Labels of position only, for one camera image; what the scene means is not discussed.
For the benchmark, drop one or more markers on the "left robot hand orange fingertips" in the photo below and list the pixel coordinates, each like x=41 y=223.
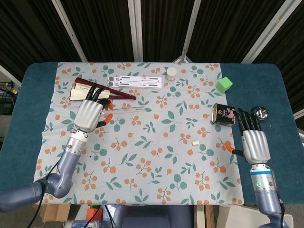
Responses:
x=89 y=114

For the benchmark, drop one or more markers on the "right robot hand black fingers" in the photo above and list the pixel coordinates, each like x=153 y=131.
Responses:
x=255 y=145

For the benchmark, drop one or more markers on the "clear glass tube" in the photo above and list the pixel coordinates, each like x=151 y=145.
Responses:
x=128 y=110

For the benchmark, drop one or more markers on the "small white cork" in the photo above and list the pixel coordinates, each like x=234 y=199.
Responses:
x=195 y=143

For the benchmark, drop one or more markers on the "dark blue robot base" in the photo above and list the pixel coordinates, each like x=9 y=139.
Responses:
x=154 y=217

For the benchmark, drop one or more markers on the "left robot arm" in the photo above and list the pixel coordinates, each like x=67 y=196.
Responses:
x=66 y=171

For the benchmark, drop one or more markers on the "dark red folding fan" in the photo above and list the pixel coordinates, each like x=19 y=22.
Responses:
x=123 y=95

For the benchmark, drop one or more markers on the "black luncheon meat can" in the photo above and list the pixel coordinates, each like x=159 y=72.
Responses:
x=224 y=114

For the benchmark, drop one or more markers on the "teal table cover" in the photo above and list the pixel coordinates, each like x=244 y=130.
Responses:
x=256 y=90

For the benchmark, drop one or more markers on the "white folded laptop stand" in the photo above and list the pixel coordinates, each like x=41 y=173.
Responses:
x=137 y=81

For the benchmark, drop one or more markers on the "green cube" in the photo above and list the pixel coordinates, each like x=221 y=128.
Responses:
x=223 y=85

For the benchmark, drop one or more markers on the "floral tablecloth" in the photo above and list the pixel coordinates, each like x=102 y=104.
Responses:
x=154 y=161

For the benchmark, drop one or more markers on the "wooden plank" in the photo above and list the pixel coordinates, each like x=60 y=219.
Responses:
x=204 y=217

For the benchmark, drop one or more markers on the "small white jar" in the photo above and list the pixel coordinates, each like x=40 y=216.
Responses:
x=171 y=73

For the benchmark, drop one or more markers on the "orange box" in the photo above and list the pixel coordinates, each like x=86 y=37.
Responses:
x=93 y=212

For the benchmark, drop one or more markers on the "cardboard box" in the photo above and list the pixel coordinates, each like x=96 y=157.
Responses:
x=53 y=213

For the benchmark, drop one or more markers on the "blue printed box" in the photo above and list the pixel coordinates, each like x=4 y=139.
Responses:
x=88 y=224

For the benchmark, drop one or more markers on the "white frame post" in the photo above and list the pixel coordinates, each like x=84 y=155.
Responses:
x=135 y=28
x=268 y=31
x=191 y=28
x=69 y=28

